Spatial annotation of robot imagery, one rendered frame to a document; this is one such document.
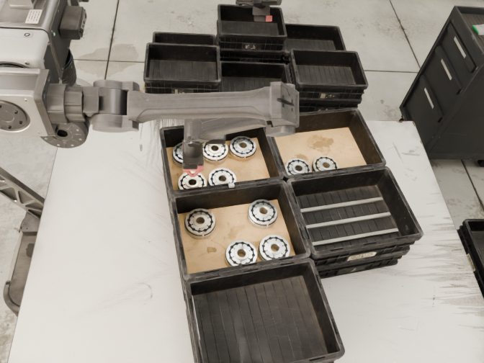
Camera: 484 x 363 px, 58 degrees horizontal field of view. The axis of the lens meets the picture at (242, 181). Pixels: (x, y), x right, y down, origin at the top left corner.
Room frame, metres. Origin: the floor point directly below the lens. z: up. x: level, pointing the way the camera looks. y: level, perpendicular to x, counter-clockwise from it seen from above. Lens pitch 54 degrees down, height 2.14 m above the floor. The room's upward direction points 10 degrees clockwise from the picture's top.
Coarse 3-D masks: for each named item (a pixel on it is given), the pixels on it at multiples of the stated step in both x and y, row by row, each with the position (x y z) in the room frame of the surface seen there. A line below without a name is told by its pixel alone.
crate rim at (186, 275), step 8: (248, 184) 0.87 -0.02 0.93; (256, 184) 0.88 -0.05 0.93; (264, 184) 0.88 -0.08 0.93; (272, 184) 0.89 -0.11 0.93; (192, 192) 0.80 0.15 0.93; (200, 192) 0.81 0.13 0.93; (208, 192) 0.81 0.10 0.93; (216, 192) 0.82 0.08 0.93; (288, 192) 0.87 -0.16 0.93; (288, 200) 0.84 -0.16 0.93; (176, 216) 0.71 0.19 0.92; (296, 216) 0.78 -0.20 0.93; (176, 224) 0.67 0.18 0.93; (296, 224) 0.75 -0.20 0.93; (176, 232) 0.65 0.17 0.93; (304, 240) 0.70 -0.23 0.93; (184, 256) 0.57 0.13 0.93; (288, 256) 0.63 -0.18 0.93; (296, 256) 0.63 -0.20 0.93; (304, 256) 0.64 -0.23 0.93; (184, 264) 0.54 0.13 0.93; (248, 264) 0.58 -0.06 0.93; (256, 264) 0.58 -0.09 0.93; (264, 264) 0.59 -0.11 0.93; (184, 272) 0.52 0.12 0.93; (200, 272) 0.53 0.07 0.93; (216, 272) 0.54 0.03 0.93
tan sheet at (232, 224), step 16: (224, 208) 0.82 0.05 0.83; (240, 208) 0.84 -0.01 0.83; (224, 224) 0.76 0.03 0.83; (240, 224) 0.77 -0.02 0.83; (192, 240) 0.68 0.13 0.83; (208, 240) 0.69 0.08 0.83; (224, 240) 0.70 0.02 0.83; (256, 240) 0.72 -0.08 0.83; (288, 240) 0.74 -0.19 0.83; (192, 256) 0.62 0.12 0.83; (208, 256) 0.63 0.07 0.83; (224, 256) 0.64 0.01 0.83; (240, 256) 0.65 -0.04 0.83; (192, 272) 0.57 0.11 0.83
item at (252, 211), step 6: (252, 204) 0.84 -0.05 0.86; (258, 204) 0.85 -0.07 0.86; (264, 204) 0.85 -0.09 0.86; (270, 204) 0.85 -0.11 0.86; (252, 210) 0.82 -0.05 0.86; (270, 210) 0.83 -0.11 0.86; (276, 210) 0.83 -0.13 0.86; (252, 216) 0.79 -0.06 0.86; (258, 216) 0.80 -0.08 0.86; (270, 216) 0.80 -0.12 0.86; (276, 216) 0.81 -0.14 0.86; (258, 222) 0.77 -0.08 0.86; (264, 222) 0.78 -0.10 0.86; (270, 222) 0.78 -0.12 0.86
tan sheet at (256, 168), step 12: (228, 144) 1.12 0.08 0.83; (168, 156) 1.01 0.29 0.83; (228, 156) 1.06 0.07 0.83; (180, 168) 0.97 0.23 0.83; (204, 168) 0.98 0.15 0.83; (216, 168) 0.99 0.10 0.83; (228, 168) 1.00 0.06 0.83; (240, 168) 1.01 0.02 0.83; (252, 168) 1.02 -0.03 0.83; (264, 168) 1.03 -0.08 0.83; (240, 180) 0.96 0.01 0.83
